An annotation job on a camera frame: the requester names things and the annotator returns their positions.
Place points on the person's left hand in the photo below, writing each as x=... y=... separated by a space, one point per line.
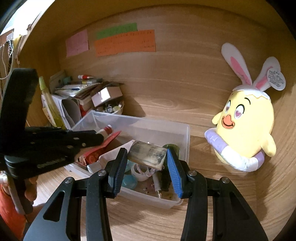
x=31 y=188

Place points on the white tape roll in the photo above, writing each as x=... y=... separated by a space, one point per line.
x=138 y=175

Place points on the red white marker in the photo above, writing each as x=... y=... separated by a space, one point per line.
x=85 y=76

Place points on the teal tape roll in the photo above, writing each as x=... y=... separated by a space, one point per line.
x=129 y=180

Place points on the pink paper note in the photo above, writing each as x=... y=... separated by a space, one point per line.
x=77 y=44

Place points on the yellow green spray bottle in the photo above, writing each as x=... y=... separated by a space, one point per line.
x=52 y=109

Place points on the glass bowl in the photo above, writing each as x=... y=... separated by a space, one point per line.
x=111 y=109

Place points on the orange paper note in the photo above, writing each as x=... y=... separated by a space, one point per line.
x=124 y=44

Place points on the dark green spray bottle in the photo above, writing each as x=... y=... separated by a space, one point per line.
x=172 y=150

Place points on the clear plastic storage box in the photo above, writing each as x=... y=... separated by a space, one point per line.
x=148 y=127

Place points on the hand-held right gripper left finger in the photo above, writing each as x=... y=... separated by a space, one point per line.
x=116 y=178

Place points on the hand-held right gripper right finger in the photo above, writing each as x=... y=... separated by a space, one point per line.
x=175 y=178

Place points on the small red charm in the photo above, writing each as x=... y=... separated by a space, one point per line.
x=148 y=188

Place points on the white folded paper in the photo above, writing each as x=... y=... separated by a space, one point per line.
x=69 y=111

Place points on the stack of papers and books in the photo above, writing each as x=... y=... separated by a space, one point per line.
x=74 y=91

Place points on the mint green small box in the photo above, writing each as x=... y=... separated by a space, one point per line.
x=67 y=80

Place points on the green paper note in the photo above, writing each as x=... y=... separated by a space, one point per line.
x=115 y=31

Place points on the small horn-coloured block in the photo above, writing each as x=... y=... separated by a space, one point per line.
x=148 y=155

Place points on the white tube red cap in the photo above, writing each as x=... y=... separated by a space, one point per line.
x=105 y=131

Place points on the small pink cardboard box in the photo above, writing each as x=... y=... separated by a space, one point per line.
x=106 y=96

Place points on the yellow chick plush toy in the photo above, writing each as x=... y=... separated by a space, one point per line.
x=247 y=125

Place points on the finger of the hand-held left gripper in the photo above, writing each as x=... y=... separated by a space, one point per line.
x=18 y=97
x=76 y=139

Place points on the red foil packet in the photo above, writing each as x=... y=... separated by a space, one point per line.
x=99 y=150

